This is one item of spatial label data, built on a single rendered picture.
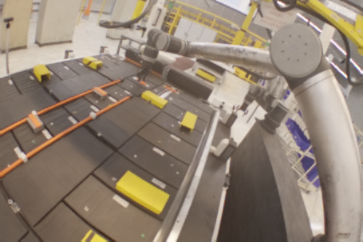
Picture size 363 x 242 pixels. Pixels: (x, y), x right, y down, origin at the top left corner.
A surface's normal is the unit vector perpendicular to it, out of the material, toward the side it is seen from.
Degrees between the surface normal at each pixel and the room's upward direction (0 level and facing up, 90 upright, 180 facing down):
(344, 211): 87
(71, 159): 0
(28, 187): 0
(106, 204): 0
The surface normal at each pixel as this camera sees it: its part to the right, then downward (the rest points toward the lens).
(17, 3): 0.87, 0.47
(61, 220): 0.38, -0.81
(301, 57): -0.75, 0.01
